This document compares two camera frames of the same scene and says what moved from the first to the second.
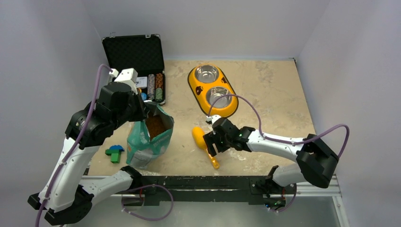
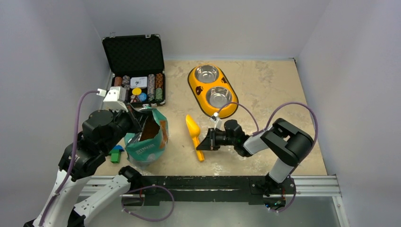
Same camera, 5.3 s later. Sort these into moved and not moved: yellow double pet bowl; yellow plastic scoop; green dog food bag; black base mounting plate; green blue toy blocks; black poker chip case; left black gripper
Moved: yellow plastic scoop; green dog food bag; left black gripper
Not moved: black poker chip case; green blue toy blocks; yellow double pet bowl; black base mounting plate
